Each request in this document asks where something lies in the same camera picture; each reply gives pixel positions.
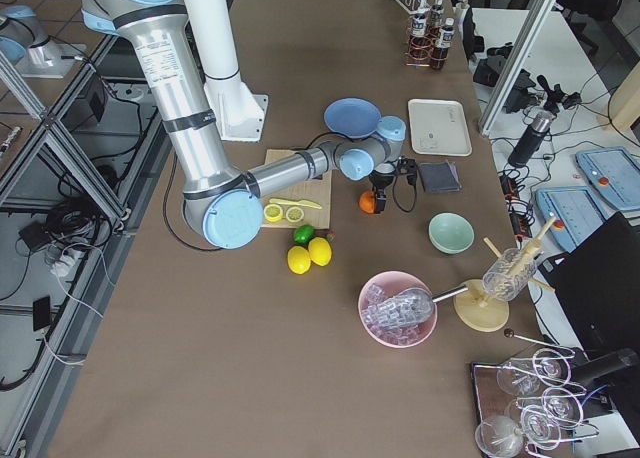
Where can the yellow lemon far left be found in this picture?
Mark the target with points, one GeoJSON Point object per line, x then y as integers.
{"type": "Point", "coordinates": [298, 260]}

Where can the orange fruit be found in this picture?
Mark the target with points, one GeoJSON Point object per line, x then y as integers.
{"type": "Point", "coordinates": [367, 202]}

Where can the wine glass top right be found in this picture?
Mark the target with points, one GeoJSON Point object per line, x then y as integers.
{"type": "Point", "coordinates": [551, 367]}

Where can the dark glass tray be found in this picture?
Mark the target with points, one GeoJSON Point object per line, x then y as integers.
{"type": "Point", "coordinates": [490, 400]}

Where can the wooden cutting board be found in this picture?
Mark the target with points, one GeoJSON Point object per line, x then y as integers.
{"type": "Point", "coordinates": [316, 190]}

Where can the copper wire bottle rack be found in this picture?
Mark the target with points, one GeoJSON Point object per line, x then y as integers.
{"type": "Point", "coordinates": [428, 45]}

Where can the blue teach pendant lower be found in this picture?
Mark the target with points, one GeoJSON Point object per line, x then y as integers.
{"type": "Point", "coordinates": [577, 211]}

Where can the dark sauce bottle back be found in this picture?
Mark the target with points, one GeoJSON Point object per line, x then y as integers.
{"type": "Point", "coordinates": [436, 17]}

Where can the blue plate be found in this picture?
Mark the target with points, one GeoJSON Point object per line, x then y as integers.
{"type": "Point", "coordinates": [353, 117]}

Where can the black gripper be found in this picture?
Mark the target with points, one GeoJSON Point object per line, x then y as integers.
{"type": "Point", "coordinates": [381, 182]}

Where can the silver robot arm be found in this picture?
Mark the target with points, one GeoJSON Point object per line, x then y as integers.
{"type": "Point", "coordinates": [187, 53]}

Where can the dark sauce bottle front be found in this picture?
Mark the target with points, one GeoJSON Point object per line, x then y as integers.
{"type": "Point", "coordinates": [442, 44]}

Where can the black laptop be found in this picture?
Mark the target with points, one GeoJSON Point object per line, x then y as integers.
{"type": "Point", "coordinates": [597, 286]}

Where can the black bar spoon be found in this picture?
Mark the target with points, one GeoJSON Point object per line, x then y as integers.
{"type": "Point", "coordinates": [563, 350]}

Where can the wine glass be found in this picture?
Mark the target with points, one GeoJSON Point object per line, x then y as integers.
{"type": "Point", "coordinates": [516, 377]}
{"type": "Point", "coordinates": [551, 367]}
{"type": "Point", "coordinates": [499, 436]}
{"type": "Point", "coordinates": [563, 407]}
{"type": "Point", "coordinates": [541, 430]}

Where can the metal ice scoop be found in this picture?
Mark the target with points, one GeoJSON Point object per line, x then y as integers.
{"type": "Point", "coordinates": [414, 305]}

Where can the orange black power adapter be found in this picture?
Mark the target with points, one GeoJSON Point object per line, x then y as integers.
{"type": "Point", "coordinates": [520, 212]}

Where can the lemon half left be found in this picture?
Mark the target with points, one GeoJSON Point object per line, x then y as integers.
{"type": "Point", "coordinates": [273, 213]}

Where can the wooden cup rack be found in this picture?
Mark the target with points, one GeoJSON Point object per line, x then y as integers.
{"type": "Point", "coordinates": [478, 309]}

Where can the black phone on frame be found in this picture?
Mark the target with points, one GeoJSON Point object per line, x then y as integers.
{"type": "Point", "coordinates": [41, 313]}

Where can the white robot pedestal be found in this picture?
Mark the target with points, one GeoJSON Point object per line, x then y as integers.
{"type": "Point", "coordinates": [239, 113]}

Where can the green lime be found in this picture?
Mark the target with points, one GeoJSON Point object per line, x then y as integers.
{"type": "Point", "coordinates": [304, 234]}

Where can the wine glass front right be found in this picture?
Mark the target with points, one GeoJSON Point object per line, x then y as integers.
{"type": "Point", "coordinates": [541, 430]}

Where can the wine glass middle right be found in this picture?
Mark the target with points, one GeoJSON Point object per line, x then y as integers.
{"type": "Point", "coordinates": [563, 407]}

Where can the clear ice cube pile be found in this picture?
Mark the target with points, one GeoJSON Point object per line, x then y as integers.
{"type": "Point", "coordinates": [375, 316]}

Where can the yellow plastic knife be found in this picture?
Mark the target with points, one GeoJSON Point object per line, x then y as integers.
{"type": "Point", "coordinates": [301, 203]}

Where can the blue teach pendant upper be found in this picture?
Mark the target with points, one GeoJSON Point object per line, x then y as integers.
{"type": "Point", "coordinates": [614, 174]}

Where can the wine glass front left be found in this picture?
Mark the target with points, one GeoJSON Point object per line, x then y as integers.
{"type": "Point", "coordinates": [499, 436]}

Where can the black camera tripod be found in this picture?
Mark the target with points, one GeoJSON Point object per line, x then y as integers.
{"type": "Point", "coordinates": [556, 98]}

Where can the dark sauce bottle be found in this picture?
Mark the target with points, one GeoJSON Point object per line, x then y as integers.
{"type": "Point", "coordinates": [436, 17]}
{"type": "Point", "coordinates": [418, 43]}
{"type": "Point", "coordinates": [442, 44]}

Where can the lemon half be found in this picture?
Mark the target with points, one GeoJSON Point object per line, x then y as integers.
{"type": "Point", "coordinates": [273, 213]}
{"type": "Point", "coordinates": [294, 214]}

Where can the black thermos bottle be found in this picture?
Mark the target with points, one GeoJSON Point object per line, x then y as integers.
{"type": "Point", "coordinates": [531, 139]}

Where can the blue teach pendant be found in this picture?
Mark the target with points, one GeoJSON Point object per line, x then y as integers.
{"type": "Point", "coordinates": [577, 211]}
{"type": "Point", "coordinates": [614, 174]}

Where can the cream plastic tray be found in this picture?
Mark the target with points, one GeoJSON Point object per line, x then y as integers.
{"type": "Point", "coordinates": [438, 127]}

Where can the pink bowl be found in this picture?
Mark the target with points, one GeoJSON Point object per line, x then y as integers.
{"type": "Point", "coordinates": [393, 282]}

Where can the grey folded cloth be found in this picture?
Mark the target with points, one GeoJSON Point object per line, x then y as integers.
{"type": "Point", "coordinates": [439, 177]}

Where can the mint green bowl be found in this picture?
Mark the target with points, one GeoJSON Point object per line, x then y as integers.
{"type": "Point", "coordinates": [450, 233]}

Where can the dark sauce bottle left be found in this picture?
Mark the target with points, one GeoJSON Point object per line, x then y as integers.
{"type": "Point", "coordinates": [418, 43]}

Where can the lemon half right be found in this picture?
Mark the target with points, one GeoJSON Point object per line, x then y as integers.
{"type": "Point", "coordinates": [294, 214]}

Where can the clear glass mug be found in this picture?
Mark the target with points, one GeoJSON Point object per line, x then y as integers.
{"type": "Point", "coordinates": [509, 274]}

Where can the aluminium frame post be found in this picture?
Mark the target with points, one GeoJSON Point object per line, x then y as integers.
{"type": "Point", "coordinates": [528, 34]}

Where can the wine glass top left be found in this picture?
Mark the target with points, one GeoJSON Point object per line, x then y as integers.
{"type": "Point", "coordinates": [516, 377]}

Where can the yellow lemon near bowl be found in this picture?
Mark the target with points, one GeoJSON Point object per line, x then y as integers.
{"type": "Point", "coordinates": [320, 251]}

